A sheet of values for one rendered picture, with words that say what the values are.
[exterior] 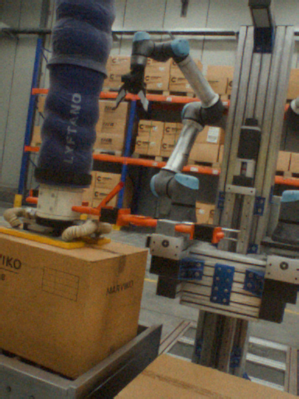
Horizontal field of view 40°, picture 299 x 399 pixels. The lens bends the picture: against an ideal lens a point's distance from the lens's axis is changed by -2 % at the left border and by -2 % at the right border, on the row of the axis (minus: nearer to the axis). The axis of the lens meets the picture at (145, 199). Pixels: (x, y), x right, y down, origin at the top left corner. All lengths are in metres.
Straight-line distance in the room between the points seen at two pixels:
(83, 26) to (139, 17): 9.89
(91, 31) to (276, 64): 0.93
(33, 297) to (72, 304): 0.17
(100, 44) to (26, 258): 0.82
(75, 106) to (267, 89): 0.98
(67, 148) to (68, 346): 0.69
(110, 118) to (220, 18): 3.60
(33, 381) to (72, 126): 0.86
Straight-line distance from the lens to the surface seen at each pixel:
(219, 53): 10.55
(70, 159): 1.56
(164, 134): 9.07
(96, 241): 1.63
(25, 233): 1.60
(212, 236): 1.36
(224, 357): 2.11
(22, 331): 1.58
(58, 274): 1.43
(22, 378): 1.42
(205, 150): 8.76
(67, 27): 1.64
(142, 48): 1.95
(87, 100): 1.59
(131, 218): 1.47
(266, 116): 2.08
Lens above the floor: 1.23
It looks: 3 degrees down
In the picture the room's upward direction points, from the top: 8 degrees clockwise
